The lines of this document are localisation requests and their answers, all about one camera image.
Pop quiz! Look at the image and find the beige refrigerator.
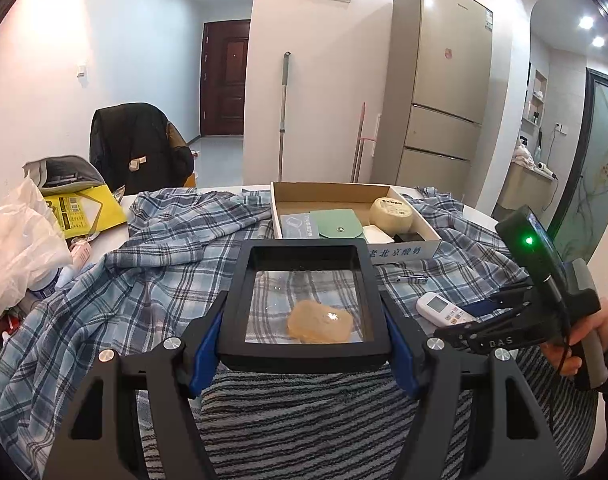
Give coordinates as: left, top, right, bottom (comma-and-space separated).
371, 0, 494, 201

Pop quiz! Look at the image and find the black jacket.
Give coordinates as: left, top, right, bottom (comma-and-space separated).
89, 102, 195, 196

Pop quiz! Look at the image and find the pink bottle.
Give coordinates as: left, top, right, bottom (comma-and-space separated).
70, 240, 93, 269

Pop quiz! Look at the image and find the small grey-blue box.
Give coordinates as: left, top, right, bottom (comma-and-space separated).
280, 212, 325, 239

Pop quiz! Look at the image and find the grey pouch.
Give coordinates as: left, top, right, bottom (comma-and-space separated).
23, 155, 107, 196

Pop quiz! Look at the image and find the white plastic bag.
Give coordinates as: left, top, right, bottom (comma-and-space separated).
0, 175, 75, 361

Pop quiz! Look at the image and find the black rectangular frame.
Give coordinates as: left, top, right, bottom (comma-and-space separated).
218, 240, 392, 374

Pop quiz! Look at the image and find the grey striped towel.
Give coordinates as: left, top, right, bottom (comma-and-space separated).
139, 345, 599, 480

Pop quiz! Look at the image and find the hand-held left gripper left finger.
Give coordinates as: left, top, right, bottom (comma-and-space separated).
44, 305, 229, 480

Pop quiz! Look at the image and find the white box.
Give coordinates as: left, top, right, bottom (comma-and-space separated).
362, 225, 393, 244

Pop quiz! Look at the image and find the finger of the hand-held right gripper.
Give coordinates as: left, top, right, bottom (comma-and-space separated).
433, 316, 490, 356
456, 284, 534, 319

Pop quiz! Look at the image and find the yellow bag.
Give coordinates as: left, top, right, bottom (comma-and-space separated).
41, 185, 129, 241

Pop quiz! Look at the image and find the cream round container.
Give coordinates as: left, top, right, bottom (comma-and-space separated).
369, 197, 415, 234

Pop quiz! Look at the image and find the dark brown door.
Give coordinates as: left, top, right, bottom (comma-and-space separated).
200, 20, 251, 137

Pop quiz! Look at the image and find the grey mop handle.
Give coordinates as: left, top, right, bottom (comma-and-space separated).
278, 51, 291, 182

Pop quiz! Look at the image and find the blue plaid shirt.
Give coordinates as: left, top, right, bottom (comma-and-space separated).
0, 186, 534, 461

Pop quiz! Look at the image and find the wall niche shelf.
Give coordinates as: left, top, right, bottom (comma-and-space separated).
526, 69, 548, 127

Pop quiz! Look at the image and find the frosted glass door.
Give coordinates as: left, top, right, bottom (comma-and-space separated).
551, 67, 608, 271

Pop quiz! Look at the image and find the green snap pouch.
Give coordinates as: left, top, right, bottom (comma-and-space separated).
310, 208, 371, 241

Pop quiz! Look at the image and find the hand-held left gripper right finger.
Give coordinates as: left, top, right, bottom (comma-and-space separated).
381, 300, 567, 480

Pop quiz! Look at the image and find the white plastic bottle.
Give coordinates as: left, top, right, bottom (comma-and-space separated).
28, 266, 77, 301

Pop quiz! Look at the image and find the wooden chair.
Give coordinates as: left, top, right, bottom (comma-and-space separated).
166, 121, 199, 188

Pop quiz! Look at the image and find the beige vanity cabinet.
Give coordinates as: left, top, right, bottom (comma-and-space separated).
496, 162, 559, 211

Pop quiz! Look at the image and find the shallow cardboard box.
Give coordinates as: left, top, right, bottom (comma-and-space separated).
270, 181, 443, 262

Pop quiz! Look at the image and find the white remote control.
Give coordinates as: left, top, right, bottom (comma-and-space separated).
416, 292, 478, 326

